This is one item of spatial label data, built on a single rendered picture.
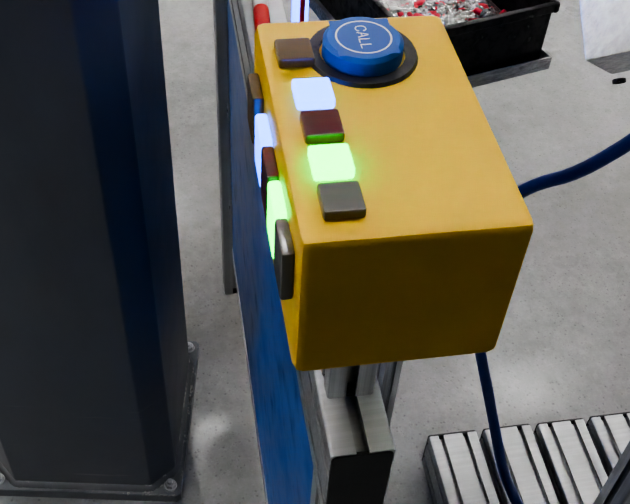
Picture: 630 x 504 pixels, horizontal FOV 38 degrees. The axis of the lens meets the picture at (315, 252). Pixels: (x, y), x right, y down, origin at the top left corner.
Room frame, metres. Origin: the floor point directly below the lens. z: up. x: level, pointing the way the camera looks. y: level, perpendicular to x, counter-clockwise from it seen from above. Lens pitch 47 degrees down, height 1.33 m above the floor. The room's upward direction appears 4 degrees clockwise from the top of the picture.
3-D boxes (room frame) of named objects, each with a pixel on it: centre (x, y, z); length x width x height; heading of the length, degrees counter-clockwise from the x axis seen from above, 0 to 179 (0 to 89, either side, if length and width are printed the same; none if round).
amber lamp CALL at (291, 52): (0.37, 0.02, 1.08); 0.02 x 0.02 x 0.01; 12
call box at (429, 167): (0.33, -0.03, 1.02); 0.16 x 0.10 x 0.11; 12
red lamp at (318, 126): (0.32, 0.00, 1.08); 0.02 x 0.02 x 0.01; 12
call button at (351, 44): (0.38, -0.02, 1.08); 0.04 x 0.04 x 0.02
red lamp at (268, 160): (0.31, 0.02, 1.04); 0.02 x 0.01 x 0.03; 12
